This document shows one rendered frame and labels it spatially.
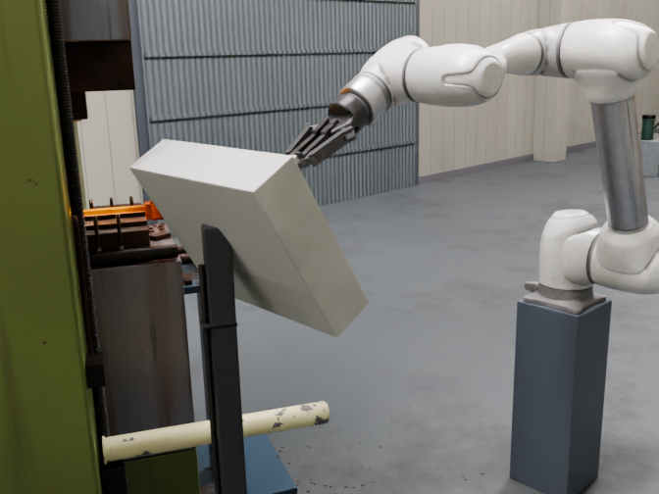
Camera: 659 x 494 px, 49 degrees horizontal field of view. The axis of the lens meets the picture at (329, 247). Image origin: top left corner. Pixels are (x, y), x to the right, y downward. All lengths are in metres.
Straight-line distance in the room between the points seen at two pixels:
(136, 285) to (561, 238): 1.19
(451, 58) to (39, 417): 0.95
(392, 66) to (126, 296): 0.72
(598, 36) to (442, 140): 6.15
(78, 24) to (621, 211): 1.35
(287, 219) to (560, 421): 1.49
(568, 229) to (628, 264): 0.20
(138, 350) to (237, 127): 4.41
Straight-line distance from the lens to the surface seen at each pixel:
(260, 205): 0.94
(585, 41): 1.79
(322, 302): 1.04
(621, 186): 1.95
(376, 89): 1.39
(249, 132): 5.98
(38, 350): 1.30
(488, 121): 8.53
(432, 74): 1.34
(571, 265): 2.14
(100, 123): 5.35
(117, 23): 1.48
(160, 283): 1.57
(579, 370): 2.22
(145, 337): 1.60
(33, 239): 1.25
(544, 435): 2.35
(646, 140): 8.43
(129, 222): 1.61
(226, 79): 5.83
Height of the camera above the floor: 1.33
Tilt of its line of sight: 15 degrees down
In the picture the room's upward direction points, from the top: 2 degrees counter-clockwise
